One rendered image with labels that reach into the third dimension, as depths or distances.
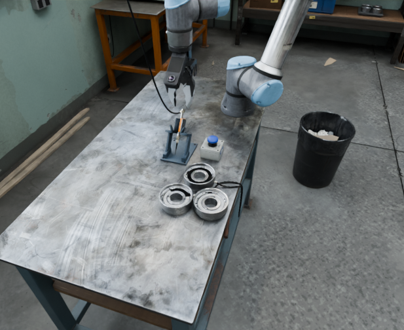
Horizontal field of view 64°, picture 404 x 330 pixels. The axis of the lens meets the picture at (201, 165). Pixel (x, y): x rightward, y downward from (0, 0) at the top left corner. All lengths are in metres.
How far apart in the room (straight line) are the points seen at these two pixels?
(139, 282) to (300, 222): 1.39
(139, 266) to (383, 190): 1.93
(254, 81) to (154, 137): 0.44
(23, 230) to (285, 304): 1.24
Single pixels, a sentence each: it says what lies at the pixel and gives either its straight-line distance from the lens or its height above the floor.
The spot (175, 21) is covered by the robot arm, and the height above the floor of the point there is 1.27.
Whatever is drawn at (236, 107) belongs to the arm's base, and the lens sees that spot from 1.39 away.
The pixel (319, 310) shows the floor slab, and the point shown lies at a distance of 1.80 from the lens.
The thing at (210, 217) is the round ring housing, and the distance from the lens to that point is 0.95.
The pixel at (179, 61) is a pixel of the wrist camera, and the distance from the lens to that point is 1.01.
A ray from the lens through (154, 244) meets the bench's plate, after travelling 0.93.
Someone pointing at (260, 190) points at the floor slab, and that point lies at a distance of 2.22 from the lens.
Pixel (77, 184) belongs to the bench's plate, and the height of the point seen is 0.80.
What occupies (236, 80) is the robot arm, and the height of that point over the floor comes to 0.97.
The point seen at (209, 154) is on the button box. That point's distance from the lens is 1.15.
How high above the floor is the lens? 1.55
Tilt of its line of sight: 41 degrees down
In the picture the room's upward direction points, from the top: straight up
